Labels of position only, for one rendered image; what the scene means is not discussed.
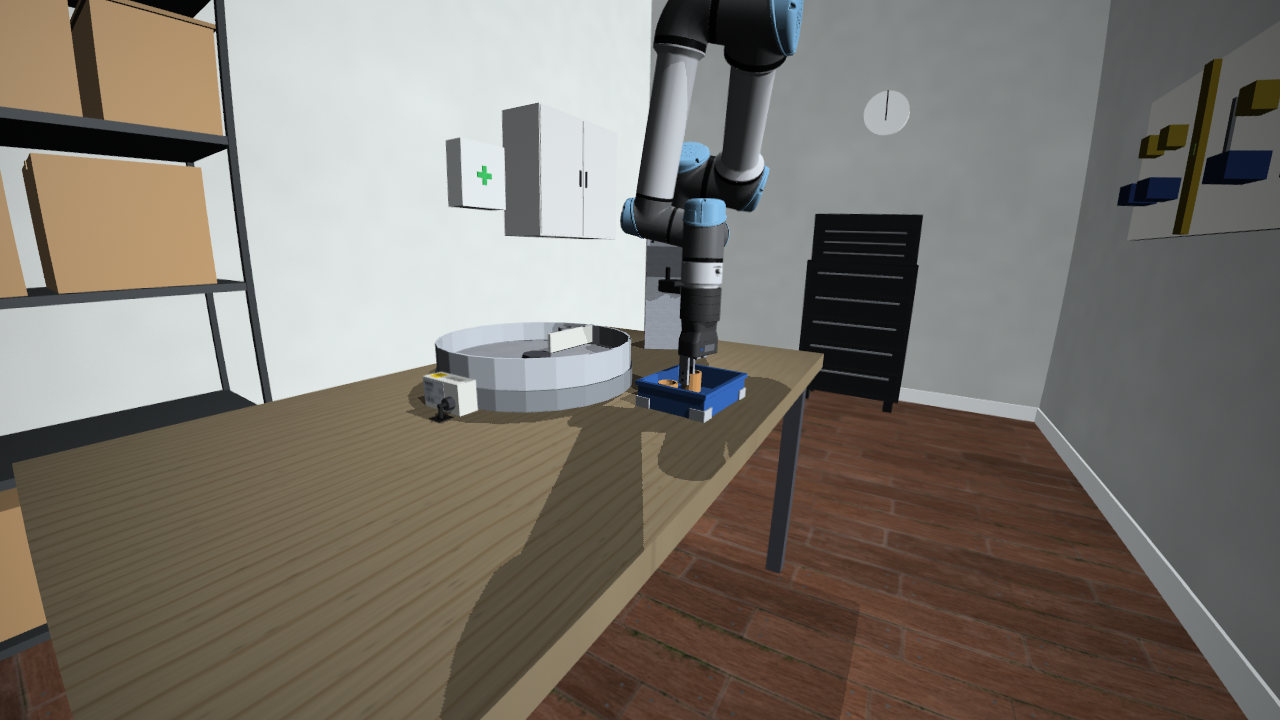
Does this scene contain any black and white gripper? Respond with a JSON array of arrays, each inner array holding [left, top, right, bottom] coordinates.
[[658, 263, 723, 386]]

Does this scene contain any blue crate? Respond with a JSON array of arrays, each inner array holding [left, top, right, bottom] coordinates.
[[635, 364, 748, 423]]

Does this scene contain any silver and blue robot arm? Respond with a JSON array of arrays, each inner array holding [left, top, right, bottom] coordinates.
[[620, 0, 804, 263]]

